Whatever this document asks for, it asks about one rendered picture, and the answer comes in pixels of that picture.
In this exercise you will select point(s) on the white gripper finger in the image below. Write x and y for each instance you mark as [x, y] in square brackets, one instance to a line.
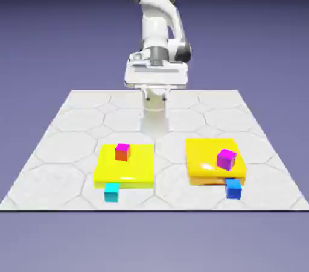
[144, 94]
[165, 94]

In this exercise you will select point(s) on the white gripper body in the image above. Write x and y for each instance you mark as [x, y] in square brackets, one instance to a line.
[157, 77]

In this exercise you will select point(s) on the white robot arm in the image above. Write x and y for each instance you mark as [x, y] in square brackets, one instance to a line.
[157, 11]

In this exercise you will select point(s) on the small orange cube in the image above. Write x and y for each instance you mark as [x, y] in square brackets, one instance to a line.
[122, 155]

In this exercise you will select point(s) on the small magenta cube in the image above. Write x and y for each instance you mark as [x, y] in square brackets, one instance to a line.
[225, 159]

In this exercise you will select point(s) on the small cyan cube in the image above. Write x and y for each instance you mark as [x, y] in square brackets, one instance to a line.
[111, 192]

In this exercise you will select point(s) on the small blue cube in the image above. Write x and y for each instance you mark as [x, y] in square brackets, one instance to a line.
[233, 189]

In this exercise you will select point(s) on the large orange box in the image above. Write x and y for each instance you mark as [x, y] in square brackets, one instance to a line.
[205, 156]

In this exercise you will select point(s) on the large yellow box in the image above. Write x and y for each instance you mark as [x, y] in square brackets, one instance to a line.
[135, 168]

